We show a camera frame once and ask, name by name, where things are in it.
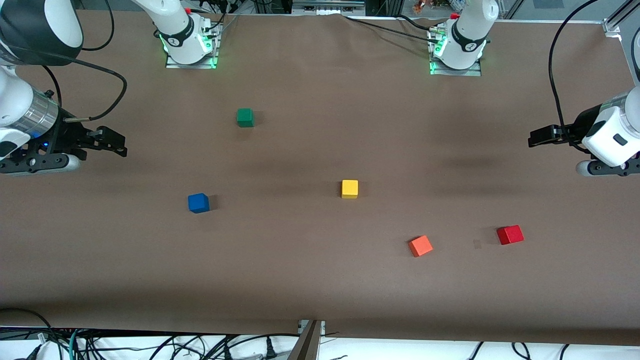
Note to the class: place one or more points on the yellow block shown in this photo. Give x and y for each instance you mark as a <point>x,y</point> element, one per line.
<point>349,189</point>

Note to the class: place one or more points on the dark brown beam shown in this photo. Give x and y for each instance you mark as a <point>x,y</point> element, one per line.
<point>305,347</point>

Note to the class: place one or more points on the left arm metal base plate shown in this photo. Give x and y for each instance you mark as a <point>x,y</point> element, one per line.
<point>457,72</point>

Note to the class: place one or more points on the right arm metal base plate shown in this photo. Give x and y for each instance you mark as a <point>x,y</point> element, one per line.
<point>192,65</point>

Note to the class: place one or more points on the red block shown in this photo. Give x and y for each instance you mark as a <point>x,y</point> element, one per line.
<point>510,235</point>

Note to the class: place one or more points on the aluminium rail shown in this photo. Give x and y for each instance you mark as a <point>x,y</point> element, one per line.
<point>325,6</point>

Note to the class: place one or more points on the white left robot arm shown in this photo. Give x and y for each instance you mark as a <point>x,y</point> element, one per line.
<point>467,30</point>

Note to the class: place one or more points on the blue block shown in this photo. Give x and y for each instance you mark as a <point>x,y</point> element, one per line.
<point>198,203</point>

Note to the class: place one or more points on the small aluminium bracket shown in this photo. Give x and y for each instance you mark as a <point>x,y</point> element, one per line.
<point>302,326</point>

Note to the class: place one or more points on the green block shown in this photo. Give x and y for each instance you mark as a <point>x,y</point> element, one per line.
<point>245,118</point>

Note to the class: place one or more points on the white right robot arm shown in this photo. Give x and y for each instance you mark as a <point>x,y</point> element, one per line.
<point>175,30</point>

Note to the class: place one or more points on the brown table cover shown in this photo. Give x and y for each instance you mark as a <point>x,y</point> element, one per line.
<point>300,275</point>

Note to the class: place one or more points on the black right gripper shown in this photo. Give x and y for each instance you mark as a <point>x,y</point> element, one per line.
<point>69,136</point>

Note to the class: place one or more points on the aluminium frame profile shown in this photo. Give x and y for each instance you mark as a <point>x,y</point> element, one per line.
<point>612,25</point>

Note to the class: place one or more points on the orange block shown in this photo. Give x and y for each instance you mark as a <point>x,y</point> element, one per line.
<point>420,246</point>

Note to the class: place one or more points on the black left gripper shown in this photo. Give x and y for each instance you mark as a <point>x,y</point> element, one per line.
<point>570,133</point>

